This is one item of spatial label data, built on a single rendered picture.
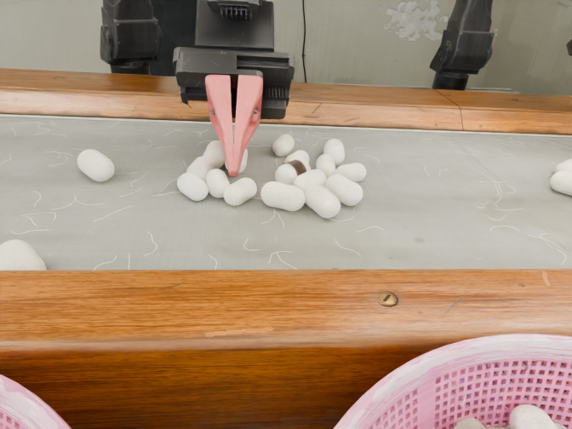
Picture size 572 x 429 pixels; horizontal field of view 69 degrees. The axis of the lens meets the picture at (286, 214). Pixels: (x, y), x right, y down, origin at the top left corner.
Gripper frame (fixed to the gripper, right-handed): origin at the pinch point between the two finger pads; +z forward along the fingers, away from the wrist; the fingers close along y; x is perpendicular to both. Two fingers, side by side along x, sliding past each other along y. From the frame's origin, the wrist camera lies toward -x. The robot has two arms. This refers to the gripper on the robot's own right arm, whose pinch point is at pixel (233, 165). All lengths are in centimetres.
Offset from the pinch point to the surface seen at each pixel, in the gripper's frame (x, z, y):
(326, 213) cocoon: -2.6, 5.0, 7.2
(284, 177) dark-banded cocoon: 0.2, 0.9, 4.3
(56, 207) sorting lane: -1.0, 4.3, -13.2
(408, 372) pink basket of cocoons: -14.5, 16.0, 7.8
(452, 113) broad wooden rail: 12.0, -13.6, 27.5
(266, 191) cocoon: -1.9, 3.1, 2.7
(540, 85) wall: 134, -111, 151
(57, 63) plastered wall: 153, -125, -93
